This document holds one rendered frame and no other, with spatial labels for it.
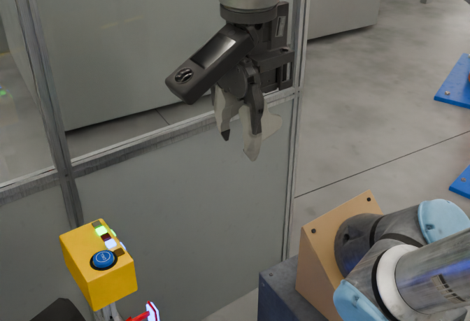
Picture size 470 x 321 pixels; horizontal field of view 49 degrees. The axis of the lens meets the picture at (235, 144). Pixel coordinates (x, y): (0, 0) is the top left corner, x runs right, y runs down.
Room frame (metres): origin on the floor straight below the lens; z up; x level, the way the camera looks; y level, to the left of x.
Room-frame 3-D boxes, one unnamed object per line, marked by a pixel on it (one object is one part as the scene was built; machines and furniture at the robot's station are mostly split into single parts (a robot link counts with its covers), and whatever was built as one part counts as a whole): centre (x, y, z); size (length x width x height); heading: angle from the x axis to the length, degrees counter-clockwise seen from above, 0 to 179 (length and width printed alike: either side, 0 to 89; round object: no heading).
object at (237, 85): (0.63, -0.02, 1.57); 0.09 x 0.08 x 0.12; 126
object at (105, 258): (0.73, 0.26, 1.08); 0.04 x 0.04 x 0.02
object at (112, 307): (0.77, 0.29, 0.92); 0.03 x 0.03 x 0.12; 36
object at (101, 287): (0.77, 0.29, 1.02); 0.16 x 0.10 x 0.11; 36
